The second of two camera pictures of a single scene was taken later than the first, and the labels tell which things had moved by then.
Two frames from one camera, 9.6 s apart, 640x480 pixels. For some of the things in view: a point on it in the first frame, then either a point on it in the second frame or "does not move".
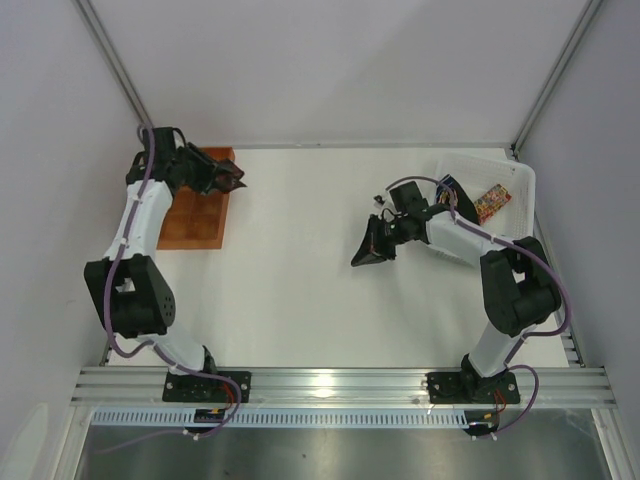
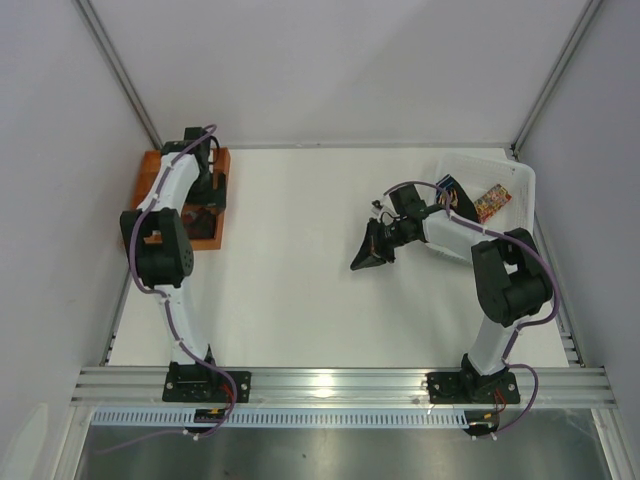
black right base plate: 471,388 does not move
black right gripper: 378,237 does not move
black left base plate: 195,389 does not move
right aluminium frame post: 583,24 does not move
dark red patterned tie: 229,179 to 200,222
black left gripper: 208,170 to 206,198
